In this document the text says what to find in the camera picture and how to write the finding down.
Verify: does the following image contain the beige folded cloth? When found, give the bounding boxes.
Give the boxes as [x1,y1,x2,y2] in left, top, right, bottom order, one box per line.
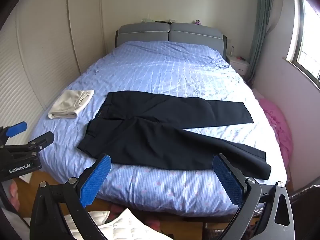
[48,89,95,120]

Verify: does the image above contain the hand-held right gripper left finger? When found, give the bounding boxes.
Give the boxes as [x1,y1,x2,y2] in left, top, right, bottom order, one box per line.
[29,154,112,240]

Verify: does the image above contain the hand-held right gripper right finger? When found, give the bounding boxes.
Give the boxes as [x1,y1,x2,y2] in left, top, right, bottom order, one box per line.
[212,153,294,240]

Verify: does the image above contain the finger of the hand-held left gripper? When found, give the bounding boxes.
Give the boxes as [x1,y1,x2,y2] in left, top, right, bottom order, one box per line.
[0,121,27,146]
[4,131,55,156]

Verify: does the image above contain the black pants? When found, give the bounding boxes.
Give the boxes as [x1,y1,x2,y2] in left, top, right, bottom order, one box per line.
[77,91,272,180]

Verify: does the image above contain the grey bed headboard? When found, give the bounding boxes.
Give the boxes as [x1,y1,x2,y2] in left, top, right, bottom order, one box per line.
[115,22,227,57]

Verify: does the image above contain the cream wardrobe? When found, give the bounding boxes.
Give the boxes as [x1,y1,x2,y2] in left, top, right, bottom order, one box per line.
[0,0,107,137]

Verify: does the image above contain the white nightstand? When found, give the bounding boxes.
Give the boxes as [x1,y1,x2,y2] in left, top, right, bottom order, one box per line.
[226,56,250,78]

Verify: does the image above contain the dark woven basket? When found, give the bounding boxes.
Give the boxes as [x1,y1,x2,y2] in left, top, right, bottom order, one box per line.
[287,184,319,206]

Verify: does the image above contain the blue striped bed sheet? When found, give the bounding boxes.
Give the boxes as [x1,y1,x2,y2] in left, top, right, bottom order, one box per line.
[29,41,288,217]

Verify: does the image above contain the window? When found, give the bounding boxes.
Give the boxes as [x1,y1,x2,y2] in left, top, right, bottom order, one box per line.
[286,0,320,91]

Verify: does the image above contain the pink cloth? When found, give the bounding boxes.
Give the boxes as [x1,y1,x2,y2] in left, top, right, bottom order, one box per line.
[257,98,293,177]

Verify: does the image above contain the white quilted cloth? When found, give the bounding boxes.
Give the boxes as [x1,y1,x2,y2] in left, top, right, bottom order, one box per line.
[62,209,162,240]

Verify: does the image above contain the green curtain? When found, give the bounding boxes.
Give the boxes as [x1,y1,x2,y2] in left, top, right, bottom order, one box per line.
[246,0,273,83]

